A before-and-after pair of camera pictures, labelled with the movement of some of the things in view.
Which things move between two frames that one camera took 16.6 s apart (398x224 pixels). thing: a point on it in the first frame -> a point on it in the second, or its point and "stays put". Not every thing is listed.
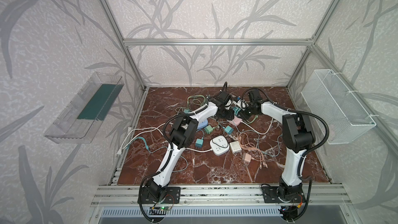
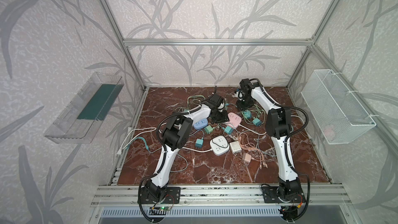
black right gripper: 245,112 -> 244,102
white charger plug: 235,147 stays put
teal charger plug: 228,129 stays put
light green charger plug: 209,129 stays put
